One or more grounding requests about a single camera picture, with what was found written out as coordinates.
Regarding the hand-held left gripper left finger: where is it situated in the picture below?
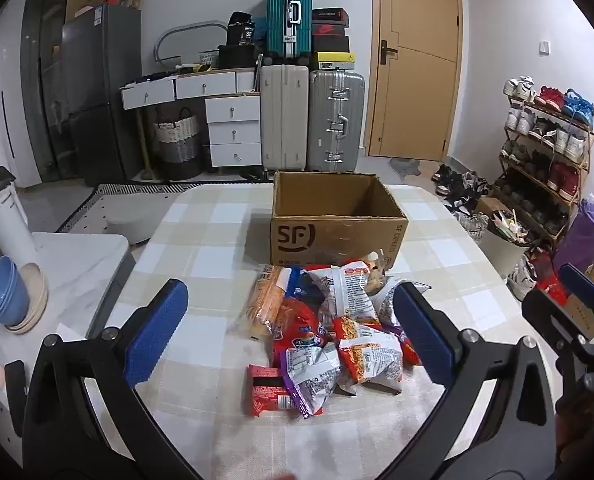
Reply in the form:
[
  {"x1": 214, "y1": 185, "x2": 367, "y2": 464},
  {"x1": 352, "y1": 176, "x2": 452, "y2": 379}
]
[{"x1": 21, "y1": 279, "x2": 202, "y2": 480}]

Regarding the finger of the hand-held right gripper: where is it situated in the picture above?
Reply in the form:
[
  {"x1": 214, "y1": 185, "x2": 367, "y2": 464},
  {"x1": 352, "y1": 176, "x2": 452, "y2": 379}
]
[
  {"x1": 522, "y1": 289, "x2": 594, "y2": 358},
  {"x1": 558, "y1": 263, "x2": 594, "y2": 333}
]

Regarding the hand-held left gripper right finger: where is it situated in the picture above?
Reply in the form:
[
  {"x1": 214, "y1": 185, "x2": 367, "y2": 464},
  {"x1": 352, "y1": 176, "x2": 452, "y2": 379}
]
[{"x1": 392, "y1": 281, "x2": 561, "y2": 480}]

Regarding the small red snack packet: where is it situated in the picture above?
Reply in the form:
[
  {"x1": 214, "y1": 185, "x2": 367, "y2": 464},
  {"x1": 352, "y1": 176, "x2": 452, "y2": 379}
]
[{"x1": 399, "y1": 336, "x2": 422, "y2": 367}]

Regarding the silver purple snack packet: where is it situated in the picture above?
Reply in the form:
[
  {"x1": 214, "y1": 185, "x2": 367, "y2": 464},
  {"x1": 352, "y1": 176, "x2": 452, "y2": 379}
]
[
  {"x1": 280, "y1": 342, "x2": 342, "y2": 418},
  {"x1": 377, "y1": 276, "x2": 430, "y2": 338}
]

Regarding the white orange stick snack bag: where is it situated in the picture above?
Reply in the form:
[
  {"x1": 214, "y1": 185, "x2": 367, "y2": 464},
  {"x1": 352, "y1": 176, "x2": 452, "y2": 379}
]
[
  {"x1": 334, "y1": 316, "x2": 404, "y2": 395},
  {"x1": 324, "y1": 261, "x2": 382, "y2": 326}
]

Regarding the beige cracker packet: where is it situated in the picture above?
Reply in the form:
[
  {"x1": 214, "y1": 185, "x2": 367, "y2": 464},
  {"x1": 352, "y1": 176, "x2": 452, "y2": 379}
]
[{"x1": 363, "y1": 250, "x2": 395, "y2": 297}]

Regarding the orange biscuit packet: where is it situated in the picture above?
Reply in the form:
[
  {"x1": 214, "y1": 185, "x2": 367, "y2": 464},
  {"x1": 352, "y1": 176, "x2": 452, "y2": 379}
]
[{"x1": 227, "y1": 265, "x2": 285, "y2": 338}]

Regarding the red chocolate bar packet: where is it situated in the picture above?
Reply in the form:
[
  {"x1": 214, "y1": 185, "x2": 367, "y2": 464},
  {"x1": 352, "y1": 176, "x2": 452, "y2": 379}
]
[{"x1": 247, "y1": 364, "x2": 298, "y2": 417}]

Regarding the red cone chip bag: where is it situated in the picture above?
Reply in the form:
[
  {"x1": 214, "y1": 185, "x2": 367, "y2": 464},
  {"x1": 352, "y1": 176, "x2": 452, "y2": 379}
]
[{"x1": 272, "y1": 297, "x2": 335, "y2": 366}]

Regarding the blue cookie packet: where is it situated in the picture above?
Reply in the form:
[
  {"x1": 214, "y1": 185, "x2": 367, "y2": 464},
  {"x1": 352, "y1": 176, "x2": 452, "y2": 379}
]
[{"x1": 283, "y1": 266, "x2": 328, "y2": 306}]

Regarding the person's right hand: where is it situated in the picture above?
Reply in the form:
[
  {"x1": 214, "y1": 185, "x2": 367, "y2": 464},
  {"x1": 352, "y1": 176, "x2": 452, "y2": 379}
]
[{"x1": 557, "y1": 392, "x2": 594, "y2": 464}]

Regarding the tan printed cardboard box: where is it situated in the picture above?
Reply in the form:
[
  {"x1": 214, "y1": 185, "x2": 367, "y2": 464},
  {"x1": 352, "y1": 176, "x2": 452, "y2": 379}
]
[{"x1": 566, "y1": 292, "x2": 594, "y2": 333}]

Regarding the red gift bag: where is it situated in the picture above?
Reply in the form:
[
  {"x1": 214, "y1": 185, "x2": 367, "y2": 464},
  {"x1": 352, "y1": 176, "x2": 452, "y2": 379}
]
[{"x1": 529, "y1": 255, "x2": 572, "y2": 295}]

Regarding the purple plastic bag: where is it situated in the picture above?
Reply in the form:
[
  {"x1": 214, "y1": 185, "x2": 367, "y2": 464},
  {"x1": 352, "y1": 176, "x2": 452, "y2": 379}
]
[{"x1": 552, "y1": 199, "x2": 594, "y2": 276}]

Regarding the white trash bin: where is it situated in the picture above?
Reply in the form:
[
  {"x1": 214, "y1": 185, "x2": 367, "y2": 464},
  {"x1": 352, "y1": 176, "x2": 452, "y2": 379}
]
[{"x1": 477, "y1": 210, "x2": 532, "y2": 281}]

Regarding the white marble side table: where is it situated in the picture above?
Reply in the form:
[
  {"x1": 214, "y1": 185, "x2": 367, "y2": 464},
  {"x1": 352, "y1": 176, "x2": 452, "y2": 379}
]
[{"x1": 0, "y1": 232, "x2": 138, "y2": 461}]

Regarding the wooden shoe rack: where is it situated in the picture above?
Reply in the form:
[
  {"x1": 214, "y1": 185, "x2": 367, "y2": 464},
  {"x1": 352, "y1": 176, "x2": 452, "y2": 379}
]
[{"x1": 494, "y1": 92, "x2": 594, "y2": 251}]

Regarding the shoe rack with shoes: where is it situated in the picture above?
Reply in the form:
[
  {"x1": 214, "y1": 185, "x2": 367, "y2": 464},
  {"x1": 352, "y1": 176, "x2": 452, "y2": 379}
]
[{"x1": 502, "y1": 76, "x2": 594, "y2": 241}]

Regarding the white round pouf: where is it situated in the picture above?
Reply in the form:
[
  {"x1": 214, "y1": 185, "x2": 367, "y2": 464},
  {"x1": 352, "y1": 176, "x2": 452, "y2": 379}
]
[{"x1": 106, "y1": 205, "x2": 158, "y2": 246}]

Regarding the small brown cardboard box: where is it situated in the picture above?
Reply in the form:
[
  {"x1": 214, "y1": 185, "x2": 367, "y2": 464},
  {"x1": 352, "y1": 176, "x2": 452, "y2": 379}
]
[{"x1": 477, "y1": 197, "x2": 508, "y2": 221}]

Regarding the beige bowl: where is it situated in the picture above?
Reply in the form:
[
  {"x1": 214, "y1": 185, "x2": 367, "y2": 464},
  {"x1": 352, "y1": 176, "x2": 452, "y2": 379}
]
[{"x1": 4, "y1": 262, "x2": 49, "y2": 335}]

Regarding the patterned grey rug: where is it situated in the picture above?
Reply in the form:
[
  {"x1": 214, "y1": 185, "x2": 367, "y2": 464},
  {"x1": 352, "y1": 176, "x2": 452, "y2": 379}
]
[{"x1": 57, "y1": 182, "x2": 202, "y2": 247}]

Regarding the pile of dark shoes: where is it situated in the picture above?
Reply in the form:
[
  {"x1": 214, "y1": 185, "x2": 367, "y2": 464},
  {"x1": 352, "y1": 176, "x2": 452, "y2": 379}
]
[{"x1": 431, "y1": 162, "x2": 492, "y2": 241}]

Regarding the white electric kettle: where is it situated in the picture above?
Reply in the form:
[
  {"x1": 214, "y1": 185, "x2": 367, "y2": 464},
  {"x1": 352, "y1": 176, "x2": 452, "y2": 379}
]
[{"x1": 0, "y1": 183, "x2": 40, "y2": 268}]

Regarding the woven laundry basket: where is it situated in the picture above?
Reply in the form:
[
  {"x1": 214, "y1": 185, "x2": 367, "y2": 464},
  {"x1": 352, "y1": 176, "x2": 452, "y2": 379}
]
[{"x1": 152, "y1": 107, "x2": 202, "y2": 181}]

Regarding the white three drawer cabinet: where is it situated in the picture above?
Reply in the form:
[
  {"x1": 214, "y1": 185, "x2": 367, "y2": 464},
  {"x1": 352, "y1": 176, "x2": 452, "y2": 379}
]
[{"x1": 205, "y1": 94, "x2": 262, "y2": 168}]

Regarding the silver suitcase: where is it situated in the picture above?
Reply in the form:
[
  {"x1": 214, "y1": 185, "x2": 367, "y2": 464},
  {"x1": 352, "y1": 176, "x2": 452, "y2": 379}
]
[{"x1": 307, "y1": 70, "x2": 366, "y2": 173}]

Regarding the beige suitcase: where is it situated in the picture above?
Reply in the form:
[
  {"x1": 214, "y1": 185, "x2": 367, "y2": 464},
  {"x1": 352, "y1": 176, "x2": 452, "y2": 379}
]
[{"x1": 260, "y1": 64, "x2": 310, "y2": 172}]

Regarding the white wooden desk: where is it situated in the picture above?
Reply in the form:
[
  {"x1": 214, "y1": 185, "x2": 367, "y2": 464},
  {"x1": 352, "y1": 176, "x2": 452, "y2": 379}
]
[{"x1": 121, "y1": 67, "x2": 262, "y2": 181}]

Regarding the grey refrigerator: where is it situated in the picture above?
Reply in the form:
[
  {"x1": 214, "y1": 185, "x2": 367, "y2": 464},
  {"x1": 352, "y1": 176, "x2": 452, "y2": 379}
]
[{"x1": 59, "y1": 2, "x2": 142, "y2": 183}]

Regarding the wooden door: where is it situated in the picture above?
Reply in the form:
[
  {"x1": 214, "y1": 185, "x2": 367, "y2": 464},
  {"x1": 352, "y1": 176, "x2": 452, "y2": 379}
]
[{"x1": 369, "y1": 0, "x2": 464, "y2": 161}]

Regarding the dark glass door cabinet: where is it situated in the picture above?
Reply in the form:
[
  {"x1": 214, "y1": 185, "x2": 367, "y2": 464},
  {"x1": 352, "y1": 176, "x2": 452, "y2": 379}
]
[{"x1": 21, "y1": 0, "x2": 75, "y2": 183}]

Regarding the white wardrobe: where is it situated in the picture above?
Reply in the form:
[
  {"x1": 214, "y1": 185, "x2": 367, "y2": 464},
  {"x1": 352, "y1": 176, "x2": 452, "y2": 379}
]
[{"x1": 0, "y1": 7, "x2": 42, "y2": 188}]

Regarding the black storage box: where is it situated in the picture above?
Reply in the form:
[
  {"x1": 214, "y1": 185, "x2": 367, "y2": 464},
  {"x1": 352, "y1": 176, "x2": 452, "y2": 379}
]
[{"x1": 218, "y1": 44, "x2": 258, "y2": 69}]

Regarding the arched silver mirror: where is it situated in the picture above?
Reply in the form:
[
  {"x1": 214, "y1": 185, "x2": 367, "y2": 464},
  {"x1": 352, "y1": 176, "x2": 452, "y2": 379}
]
[{"x1": 154, "y1": 21, "x2": 228, "y2": 68}]

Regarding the large black shoe box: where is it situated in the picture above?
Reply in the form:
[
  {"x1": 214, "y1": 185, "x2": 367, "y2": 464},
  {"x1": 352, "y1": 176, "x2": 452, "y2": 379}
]
[{"x1": 311, "y1": 35, "x2": 350, "y2": 53}]

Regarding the black printed bag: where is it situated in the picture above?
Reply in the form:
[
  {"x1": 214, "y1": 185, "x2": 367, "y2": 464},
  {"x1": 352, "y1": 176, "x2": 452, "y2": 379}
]
[{"x1": 226, "y1": 11, "x2": 255, "y2": 46}]

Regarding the red shoe box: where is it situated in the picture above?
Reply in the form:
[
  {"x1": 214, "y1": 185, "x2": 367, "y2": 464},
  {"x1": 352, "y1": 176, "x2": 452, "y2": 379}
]
[{"x1": 312, "y1": 20, "x2": 350, "y2": 37}]

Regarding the teal suitcase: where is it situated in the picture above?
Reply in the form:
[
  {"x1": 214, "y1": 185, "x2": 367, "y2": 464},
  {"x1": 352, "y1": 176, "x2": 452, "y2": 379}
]
[{"x1": 267, "y1": 0, "x2": 312, "y2": 58}]

